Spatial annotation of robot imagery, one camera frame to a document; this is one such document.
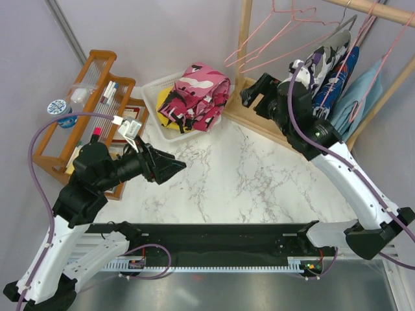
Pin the white cable duct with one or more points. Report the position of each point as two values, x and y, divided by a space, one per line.
129 266

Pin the grey metal hanger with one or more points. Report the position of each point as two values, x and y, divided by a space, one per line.
340 25

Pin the grey purple camouflage trousers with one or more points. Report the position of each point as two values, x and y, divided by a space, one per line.
322 61

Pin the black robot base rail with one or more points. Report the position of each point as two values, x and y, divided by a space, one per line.
231 245

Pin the yellow trousers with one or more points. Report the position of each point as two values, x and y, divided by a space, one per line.
171 110

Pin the pink hanger of camouflage trousers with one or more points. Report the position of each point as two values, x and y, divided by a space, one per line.
305 36

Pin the pink camouflage trousers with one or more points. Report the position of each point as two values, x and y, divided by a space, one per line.
207 91

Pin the white plastic basket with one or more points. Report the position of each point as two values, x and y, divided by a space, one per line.
150 92

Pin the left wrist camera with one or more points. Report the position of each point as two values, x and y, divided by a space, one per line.
129 128

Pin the white marker pens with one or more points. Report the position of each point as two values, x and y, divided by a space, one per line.
109 92

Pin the pale yellow highlighter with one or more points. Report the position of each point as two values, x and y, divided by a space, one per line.
70 167

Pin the wooden clothes rack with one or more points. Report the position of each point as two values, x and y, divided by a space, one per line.
248 118

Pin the white earbuds case in bag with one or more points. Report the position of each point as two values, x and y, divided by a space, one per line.
79 95

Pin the pink black highlighter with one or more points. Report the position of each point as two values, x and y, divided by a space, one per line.
96 131

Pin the red bordered card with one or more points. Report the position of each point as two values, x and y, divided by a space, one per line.
132 112

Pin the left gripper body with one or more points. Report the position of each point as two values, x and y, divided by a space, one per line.
147 166

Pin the pink hanger of yellow trousers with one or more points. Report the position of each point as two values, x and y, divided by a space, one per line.
284 18

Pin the blue patterned trousers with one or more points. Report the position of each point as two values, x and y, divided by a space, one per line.
334 84

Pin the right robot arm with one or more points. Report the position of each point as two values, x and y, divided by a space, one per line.
379 220

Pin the light blue trousers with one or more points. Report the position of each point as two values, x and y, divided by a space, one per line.
343 108

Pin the blue lidded jar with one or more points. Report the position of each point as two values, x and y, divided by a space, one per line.
60 108

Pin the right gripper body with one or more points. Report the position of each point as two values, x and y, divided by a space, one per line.
267 107

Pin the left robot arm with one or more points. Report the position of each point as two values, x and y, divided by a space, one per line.
51 283

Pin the wooden desk organizer shelf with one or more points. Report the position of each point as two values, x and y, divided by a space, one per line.
57 144

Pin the pink hanger of light trousers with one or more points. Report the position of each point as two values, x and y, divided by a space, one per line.
381 62

